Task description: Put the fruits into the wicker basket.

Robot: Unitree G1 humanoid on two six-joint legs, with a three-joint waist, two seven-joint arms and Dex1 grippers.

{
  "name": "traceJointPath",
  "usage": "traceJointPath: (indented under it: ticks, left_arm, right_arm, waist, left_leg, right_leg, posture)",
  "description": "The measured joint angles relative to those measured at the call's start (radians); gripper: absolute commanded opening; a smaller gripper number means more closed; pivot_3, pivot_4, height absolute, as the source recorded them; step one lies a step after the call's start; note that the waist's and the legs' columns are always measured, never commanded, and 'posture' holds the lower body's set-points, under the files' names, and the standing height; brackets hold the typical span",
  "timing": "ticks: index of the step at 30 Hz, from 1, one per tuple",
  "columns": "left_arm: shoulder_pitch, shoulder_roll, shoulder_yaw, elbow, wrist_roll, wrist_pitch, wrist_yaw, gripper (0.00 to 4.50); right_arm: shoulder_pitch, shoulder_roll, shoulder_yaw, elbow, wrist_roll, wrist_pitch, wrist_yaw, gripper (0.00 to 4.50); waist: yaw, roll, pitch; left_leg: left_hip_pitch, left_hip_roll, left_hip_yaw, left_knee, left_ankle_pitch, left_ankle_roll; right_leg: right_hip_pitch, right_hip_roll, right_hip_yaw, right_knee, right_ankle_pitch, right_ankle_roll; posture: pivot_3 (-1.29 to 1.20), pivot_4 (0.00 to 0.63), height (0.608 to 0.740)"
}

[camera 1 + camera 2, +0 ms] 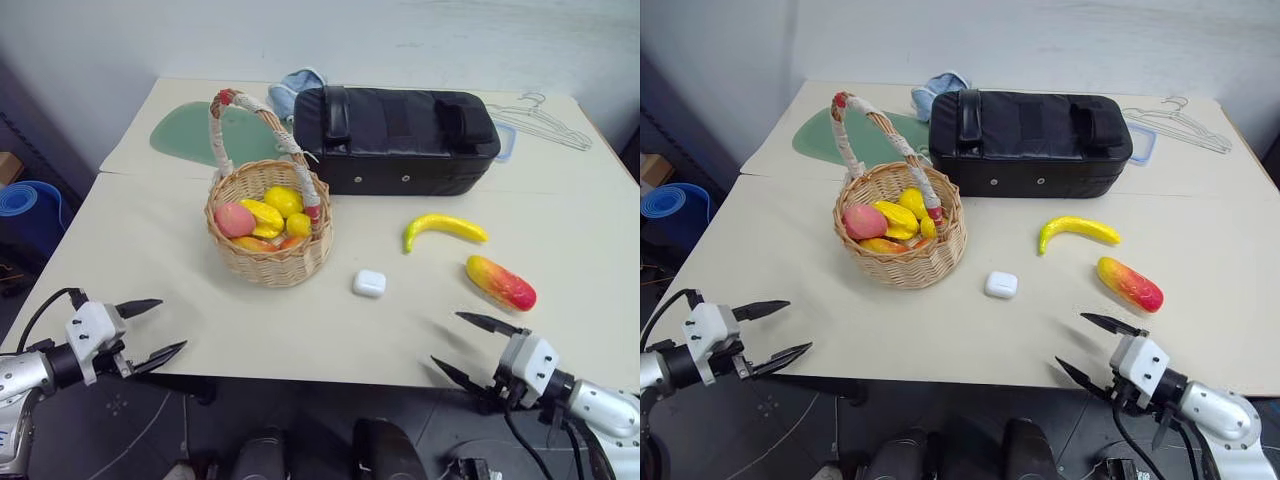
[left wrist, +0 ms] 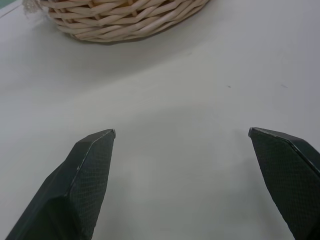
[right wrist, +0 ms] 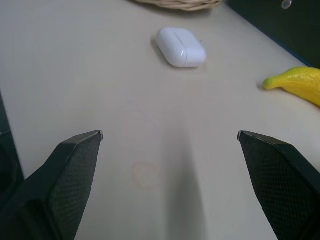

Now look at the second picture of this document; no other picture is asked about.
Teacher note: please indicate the woven wicker basket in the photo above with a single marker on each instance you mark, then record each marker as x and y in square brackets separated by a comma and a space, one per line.
[128, 18]

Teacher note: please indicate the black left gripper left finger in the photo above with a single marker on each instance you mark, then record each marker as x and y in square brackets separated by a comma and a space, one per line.
[75, 190]

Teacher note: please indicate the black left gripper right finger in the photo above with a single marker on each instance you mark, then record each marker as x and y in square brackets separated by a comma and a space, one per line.
[290, 180]

